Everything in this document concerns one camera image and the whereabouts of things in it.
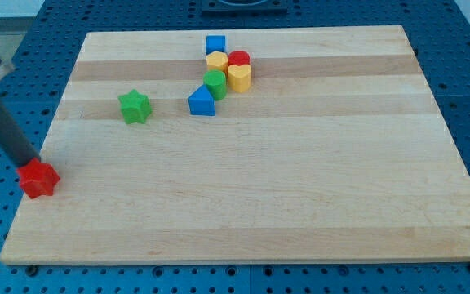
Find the red cylinder block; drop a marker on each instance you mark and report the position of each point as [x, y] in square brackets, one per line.
[238, 58]

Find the blue triangle block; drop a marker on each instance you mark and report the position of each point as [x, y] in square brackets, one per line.
[201, 102]

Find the light wooden board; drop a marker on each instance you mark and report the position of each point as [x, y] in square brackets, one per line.
[338, 153]

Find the red star block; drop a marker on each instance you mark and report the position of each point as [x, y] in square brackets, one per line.
[37, 178]

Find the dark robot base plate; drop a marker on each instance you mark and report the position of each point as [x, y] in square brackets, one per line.
[229, 7]

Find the blue cube block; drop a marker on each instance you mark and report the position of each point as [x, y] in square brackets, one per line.
[215, 43]

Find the yellow heart block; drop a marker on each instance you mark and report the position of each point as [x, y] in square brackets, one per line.
[240, 77]

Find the green star block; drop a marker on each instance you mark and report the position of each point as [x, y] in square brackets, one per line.
[135, 107]

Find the yellow hexagon block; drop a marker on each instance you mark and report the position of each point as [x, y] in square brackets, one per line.
[217, 60]

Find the green cylinder block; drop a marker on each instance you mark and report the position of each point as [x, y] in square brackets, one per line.
[215, 81]

